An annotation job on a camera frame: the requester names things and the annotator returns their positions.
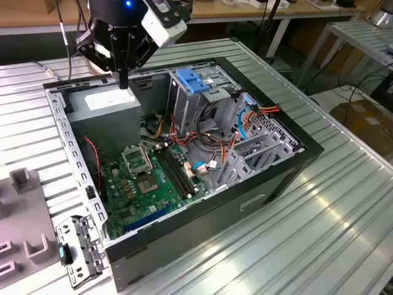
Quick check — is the black wire bundle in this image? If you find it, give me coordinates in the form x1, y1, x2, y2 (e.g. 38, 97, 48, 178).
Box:
196, 102, 222, 136

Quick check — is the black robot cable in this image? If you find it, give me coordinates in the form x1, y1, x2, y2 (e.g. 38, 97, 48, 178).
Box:
33, 0, 87, 82

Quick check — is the black latch with blue tab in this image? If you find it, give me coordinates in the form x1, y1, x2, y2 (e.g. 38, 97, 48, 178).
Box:
57, 242, 74, 267

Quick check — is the grey metal drive cage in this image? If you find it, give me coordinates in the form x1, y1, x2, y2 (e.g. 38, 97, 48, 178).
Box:
167, 64, 243, 136

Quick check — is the brown cardboard box on desk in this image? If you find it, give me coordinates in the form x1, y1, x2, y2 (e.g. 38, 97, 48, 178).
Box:
45, 0, 62, 15

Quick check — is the metal slat side table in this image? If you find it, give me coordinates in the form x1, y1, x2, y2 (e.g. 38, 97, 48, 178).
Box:
296, 21, 393, 90

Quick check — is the blue expansion slot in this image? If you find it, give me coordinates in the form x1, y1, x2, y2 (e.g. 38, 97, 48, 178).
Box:
122, 203, 173, 234

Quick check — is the red black fan wire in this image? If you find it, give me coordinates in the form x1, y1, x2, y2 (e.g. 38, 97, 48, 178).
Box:
84, 137, 104, 186

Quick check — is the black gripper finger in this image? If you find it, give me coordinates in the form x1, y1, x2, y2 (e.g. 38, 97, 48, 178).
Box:
76, 29, 125, 90
123, 32, 159, 90

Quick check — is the grey power supply unit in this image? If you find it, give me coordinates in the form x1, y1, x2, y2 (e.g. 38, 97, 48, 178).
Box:
66, 82, 142, 160

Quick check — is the orange red power wire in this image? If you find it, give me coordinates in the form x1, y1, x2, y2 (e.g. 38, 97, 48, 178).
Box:
221, 103, 282, 168

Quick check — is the black PC case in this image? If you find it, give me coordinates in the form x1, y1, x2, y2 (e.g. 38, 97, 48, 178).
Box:
42, 56, 325, 293

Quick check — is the metal socket cover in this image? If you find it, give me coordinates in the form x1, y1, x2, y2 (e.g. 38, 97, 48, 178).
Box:
121, 143, 154, 178

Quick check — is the multicolour power wire bundle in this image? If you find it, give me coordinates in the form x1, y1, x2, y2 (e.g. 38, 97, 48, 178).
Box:
139, 113, 228, 163

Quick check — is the wooden desk white frame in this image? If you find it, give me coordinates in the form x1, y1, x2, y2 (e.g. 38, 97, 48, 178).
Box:
0, 0, 366, 64

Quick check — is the blue data wire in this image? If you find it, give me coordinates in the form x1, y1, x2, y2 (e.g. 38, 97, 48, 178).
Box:
236, 93, 259, 141

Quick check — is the blue wire with pale plug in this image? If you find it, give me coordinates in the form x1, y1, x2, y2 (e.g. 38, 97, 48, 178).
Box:
192, 161, 222, 176

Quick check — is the metal slot retainer bracket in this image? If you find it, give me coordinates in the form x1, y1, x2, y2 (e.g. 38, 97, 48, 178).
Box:
55, 214, 107, 289

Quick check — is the blue plastic drive latch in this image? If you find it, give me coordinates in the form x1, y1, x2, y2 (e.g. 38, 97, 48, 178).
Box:
176, 68, 211, 95

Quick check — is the CPU socket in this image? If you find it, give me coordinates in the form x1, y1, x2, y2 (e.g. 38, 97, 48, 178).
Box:
136, 175, 160, 195

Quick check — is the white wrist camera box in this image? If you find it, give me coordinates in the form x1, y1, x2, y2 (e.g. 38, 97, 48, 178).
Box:
141, 0, 188, 49

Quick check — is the grey parts rack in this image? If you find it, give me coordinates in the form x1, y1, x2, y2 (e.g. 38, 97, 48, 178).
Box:
0, 167, 61, 277

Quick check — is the black RAM slot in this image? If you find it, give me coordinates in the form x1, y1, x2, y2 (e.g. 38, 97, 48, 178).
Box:
154, 147, 189, 200
158, 146, 192, 199
166, 143, 200, 195
162, 144, 196, 197

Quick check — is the black case fan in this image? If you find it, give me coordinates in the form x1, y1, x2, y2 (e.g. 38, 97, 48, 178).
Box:
82, 136, 109, 203

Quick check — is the grey metal disk bay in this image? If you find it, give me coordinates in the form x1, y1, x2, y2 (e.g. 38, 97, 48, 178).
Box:
211, 92, 308, 190

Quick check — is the green motherboard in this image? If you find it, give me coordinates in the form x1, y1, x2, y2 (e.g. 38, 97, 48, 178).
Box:
101, 143, 212, 240

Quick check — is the large cardboard box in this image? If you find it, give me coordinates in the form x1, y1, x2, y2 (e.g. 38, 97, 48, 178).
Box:
330, 100, 393, 154

